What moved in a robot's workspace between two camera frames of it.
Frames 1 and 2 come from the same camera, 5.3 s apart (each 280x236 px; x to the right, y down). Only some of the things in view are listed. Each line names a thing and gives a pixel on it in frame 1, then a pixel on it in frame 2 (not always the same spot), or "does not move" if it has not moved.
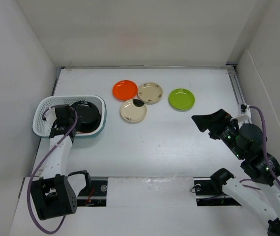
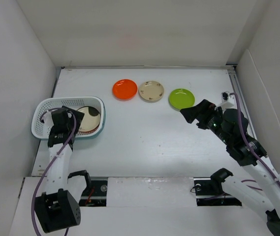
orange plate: (124, 90) does not move
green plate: (181, 100) does not move
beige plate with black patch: (133, 110) → (91, 120)
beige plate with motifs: (150, 93) does not move
